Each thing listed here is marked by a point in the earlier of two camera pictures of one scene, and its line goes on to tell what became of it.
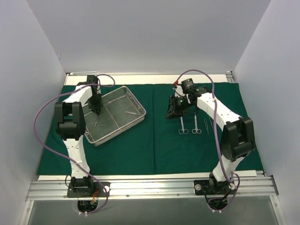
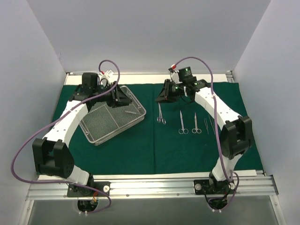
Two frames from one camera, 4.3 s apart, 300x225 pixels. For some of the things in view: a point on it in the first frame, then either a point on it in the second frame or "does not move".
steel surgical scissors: x=196 y=130 does not move
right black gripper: x=172 y=107 -> x=168 y=90
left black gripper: x=95 y=107 -> x=116 y=95
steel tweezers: x=206 y=125 does not move
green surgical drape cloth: x=154 y=144 does not move
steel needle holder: x=185 y=131 does not move
